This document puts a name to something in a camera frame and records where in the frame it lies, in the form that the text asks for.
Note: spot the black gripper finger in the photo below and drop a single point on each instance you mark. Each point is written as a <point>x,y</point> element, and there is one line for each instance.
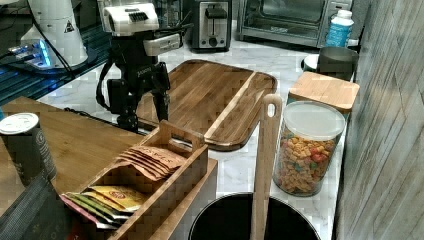
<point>161,102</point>
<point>127,118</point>

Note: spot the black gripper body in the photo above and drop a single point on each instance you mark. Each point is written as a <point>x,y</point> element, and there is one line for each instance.
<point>140,74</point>

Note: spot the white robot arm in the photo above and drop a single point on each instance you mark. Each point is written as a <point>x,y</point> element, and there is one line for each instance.
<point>54,29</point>

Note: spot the brown tea bags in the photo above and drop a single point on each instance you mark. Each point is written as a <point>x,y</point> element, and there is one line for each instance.
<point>153,162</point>

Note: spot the wooden cutting board tray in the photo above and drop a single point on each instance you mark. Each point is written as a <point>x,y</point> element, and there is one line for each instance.
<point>221,102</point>

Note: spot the wooden tea bag organizer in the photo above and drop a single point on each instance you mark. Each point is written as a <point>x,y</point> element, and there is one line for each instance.
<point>163,196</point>

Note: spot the yellow green tea bags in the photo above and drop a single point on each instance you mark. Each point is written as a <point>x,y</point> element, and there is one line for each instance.
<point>108,207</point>

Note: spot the black two-slot toaster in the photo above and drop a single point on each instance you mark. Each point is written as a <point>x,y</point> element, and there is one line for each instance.
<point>212,21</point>

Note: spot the dark spice shaker white cap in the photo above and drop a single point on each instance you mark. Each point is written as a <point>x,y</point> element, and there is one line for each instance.
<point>27,146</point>

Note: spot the wooden spatula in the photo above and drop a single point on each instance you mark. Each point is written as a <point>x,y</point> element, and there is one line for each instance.
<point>270,114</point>

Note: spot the dark mesh bag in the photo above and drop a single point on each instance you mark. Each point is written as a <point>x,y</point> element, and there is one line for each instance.
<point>37,214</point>

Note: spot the cereal jar with clear lid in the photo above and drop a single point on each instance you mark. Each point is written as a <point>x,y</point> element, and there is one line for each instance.
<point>309,136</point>

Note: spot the silver toaster oven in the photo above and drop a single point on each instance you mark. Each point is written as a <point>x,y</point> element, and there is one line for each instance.
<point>302,22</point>

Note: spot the dark metal cup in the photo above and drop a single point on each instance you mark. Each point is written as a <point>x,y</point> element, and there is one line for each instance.
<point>337,62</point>

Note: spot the blue liquid bottle white cap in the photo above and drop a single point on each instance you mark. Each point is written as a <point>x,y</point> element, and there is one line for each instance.
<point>340,29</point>

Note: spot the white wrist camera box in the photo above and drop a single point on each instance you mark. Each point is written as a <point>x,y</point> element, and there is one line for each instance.
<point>162,45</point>

